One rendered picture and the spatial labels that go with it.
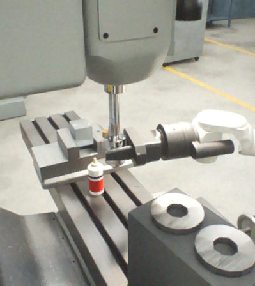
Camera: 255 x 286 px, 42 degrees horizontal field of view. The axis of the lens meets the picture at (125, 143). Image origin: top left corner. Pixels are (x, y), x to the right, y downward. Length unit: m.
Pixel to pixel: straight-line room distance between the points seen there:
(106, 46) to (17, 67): 0.15
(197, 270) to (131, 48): 0.36
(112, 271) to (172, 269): 0.22
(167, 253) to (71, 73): 0.31
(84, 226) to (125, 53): 0.44
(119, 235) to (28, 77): 0.45
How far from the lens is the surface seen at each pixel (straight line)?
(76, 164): 0.96
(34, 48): 0.49
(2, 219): 0.91
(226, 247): 0.55
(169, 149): 0.75
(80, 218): 0.86
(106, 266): 0.75
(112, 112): 0.70
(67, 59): 0.51
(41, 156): 0.99
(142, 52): 0.59
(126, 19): 0.56
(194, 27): 5.49
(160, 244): 0.55
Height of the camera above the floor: 1.53
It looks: 30 degrees down
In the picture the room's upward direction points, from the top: straight up
